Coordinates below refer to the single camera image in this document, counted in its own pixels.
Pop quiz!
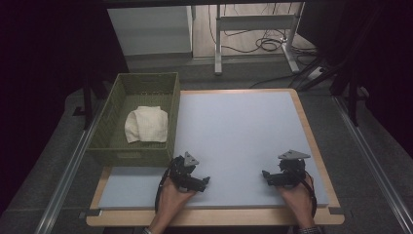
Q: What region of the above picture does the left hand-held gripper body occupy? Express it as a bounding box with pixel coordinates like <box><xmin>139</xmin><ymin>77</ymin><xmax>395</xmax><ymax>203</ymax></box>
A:
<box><xmin>169</xmin><ymin>151</ymin><xmax>200</xmax><ymax>193</ymax></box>

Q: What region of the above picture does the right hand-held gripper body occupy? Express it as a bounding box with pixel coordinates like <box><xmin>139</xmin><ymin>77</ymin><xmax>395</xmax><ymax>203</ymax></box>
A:
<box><xmin>278</xmin><ymin>149</ymin><xmax>312</xmax><ymax>188</ymax></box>

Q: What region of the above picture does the cream cloth towel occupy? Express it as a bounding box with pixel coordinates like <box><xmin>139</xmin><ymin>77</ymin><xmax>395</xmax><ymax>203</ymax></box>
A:
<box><xmin>124</xmin><ymin>105</ymin><xmax>169</xmax><ymax>144</ymax></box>

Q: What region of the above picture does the green woven basket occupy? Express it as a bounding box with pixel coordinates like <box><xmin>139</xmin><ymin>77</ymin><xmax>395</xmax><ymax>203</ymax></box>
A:
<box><xmin>87</xmin><ymin>71</ymin><xmax>181</xmax><ymax>168</ymax></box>

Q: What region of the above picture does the person's left hand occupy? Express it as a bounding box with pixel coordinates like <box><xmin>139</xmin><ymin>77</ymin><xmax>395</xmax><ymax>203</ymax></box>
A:
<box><xmin>157</xmin><ymin>178</ymin><xmax>198</xmax><ymax>222</ymax></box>

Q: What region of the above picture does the person's right hand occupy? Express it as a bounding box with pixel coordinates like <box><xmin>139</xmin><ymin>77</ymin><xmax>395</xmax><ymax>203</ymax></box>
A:
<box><xmin>278</xmin><ymin>175</ymin><xmax>316</xmax><ymax>227</ymax></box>

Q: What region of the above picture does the pale blue table mat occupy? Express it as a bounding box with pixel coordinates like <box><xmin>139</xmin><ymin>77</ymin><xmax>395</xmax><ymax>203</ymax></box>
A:
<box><xmin>97</xmin><ymin>91</ymin><xmax>329</xmax><ymax>210</ymax></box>

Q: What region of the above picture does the white power strip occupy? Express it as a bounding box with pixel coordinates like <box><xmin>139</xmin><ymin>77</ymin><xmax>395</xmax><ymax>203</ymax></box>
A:
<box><xmin>307</xmin><ymin>65</ymin><xmax>326</xmax><ymax>81</ymax></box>

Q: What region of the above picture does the black tripod stand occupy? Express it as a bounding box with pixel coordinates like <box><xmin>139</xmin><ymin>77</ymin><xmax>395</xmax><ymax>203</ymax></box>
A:
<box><xmin>297</xmin><ymin>3</ymin><xmax>386</xmax><ymax>128</ymax></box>

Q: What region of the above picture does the black metal stand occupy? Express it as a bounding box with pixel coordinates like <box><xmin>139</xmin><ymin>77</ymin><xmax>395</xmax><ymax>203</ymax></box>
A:
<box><xmin>72</xmin><ymin>73</ymin><xmax>109</xmax><ymax>131</ymax></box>

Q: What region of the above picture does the white cabinet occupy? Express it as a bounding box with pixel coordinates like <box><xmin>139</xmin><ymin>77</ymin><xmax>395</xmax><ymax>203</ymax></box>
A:
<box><xmin>106</xmin><ymin>5</ymin><xmax>195</xmax><ymax>57</ymax></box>

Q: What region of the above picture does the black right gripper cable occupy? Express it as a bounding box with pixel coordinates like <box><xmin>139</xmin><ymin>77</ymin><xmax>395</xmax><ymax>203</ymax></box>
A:
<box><xmin>301</xmin><ymin>174</ymin><xmax>318</xmax><ymax>219</ymax></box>

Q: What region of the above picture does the metal floor rail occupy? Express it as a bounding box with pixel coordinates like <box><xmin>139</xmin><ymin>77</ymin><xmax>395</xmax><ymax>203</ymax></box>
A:
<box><xmin>333</xmin><ymin>96</ymin><xmax>413</xmax><ymax>234</ymax></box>
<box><xmin>33</xmin><ymin>100</ymin><xmax>105</xmax><ymax>234</ymax></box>

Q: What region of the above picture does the long black floor cable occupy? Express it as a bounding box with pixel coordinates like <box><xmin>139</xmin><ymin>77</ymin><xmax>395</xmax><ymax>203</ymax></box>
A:
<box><xmin>248</xmin><ymin>73</ymin><xmax>300</xmax><ymax>90</ymax></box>

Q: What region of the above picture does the coiled black floor cable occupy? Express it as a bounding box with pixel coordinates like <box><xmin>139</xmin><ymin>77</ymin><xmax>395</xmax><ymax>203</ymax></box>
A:
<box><xmin>254</xmin><ymin>36</ymin><xmax>284</xmax><ymax>53</ymax></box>

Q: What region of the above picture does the grey metal desk frame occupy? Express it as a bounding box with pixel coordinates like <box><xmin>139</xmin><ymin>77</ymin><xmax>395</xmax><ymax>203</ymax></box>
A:
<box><xmin>213</xmin><ymin>2</ymin><xmax>305</xmax><ymax>76</ymax></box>

